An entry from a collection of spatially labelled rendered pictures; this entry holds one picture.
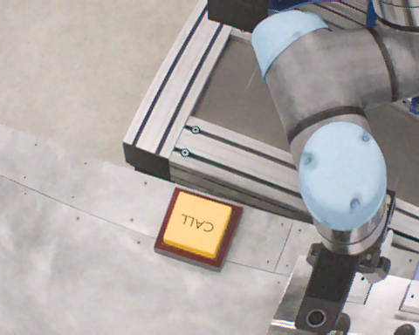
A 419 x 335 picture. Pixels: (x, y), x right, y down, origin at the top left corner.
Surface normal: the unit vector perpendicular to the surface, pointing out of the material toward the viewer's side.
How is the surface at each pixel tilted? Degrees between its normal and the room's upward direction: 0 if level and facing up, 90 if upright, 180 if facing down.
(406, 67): 38
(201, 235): 0
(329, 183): 11
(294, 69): 27
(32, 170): 0
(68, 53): 0
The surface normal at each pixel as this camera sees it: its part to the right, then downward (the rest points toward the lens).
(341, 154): -0.19, -0.29
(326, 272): -0.35, 0.19
